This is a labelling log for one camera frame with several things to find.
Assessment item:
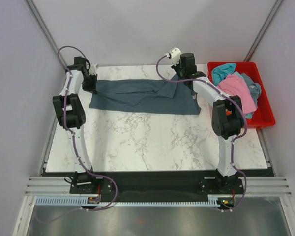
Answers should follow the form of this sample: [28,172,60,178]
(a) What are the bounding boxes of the dark blue-grey t shirt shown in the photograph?
[89,75,201,115]

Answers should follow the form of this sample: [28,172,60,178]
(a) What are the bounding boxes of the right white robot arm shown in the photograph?
[167,48,247,194]

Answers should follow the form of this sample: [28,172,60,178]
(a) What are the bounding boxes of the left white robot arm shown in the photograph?
[52,57,98,193]

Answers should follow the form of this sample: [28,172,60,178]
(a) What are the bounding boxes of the teal t shirt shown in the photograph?
[211,63,236,86]

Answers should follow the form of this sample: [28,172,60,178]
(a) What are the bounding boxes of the pink t shirt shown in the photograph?
[217,74,257,115]

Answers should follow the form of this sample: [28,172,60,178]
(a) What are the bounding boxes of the grey-blue t shirt in bin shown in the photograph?
[241,73,262,106]

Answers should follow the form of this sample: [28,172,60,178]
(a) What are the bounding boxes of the red plastic bin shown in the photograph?
[207,62,275,129]

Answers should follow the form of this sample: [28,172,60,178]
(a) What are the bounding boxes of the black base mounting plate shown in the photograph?
[43,168,274,204]

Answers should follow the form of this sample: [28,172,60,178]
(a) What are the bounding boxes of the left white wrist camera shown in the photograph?
[88,63,99,76]

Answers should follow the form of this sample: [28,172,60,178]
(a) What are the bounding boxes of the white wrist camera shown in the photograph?
[164,47,182,65]
[88,63,99,76]

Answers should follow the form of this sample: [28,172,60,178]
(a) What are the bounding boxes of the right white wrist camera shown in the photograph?
[164,47,182,65]

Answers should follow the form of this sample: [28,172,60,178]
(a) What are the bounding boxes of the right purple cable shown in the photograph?
[156,54,248,213]

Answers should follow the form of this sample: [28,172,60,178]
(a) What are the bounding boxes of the purple cable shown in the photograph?
[156,54,248,213]
[33,45,118,223]

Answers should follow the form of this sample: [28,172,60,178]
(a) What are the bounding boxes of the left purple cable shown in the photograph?
[33,45,118,223]

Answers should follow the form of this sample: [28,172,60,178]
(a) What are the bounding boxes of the right aluminium frame post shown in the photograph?
[243,0,285,62]

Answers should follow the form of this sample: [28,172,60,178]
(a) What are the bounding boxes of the aluminium frame post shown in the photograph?
[24,0,66,71]
[243,0,285,62]

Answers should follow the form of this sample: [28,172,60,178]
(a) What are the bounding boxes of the left aluminium frame post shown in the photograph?
[24,0,66,71]

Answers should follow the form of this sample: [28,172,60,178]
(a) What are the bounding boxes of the aluminium front rail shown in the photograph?
[25,177,292,197]

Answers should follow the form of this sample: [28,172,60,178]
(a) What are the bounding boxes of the white slotted cable duct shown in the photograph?
[35,196,235,207]

